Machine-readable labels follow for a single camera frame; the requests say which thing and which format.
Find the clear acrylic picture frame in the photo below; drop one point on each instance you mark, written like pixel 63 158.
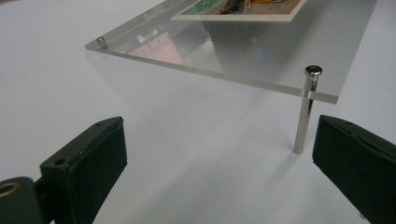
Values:
pixel 264 56

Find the long metal frame post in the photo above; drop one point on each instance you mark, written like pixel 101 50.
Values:
pixel 306 124

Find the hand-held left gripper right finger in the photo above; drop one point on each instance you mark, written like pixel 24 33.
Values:
pixel 358 168

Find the painting print of boats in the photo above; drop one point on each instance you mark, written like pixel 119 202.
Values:
pixel 243 7

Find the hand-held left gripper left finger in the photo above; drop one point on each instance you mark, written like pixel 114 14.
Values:
pixel 90 168

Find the short metal frame screw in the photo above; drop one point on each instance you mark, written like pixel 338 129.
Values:
pixel 101 43

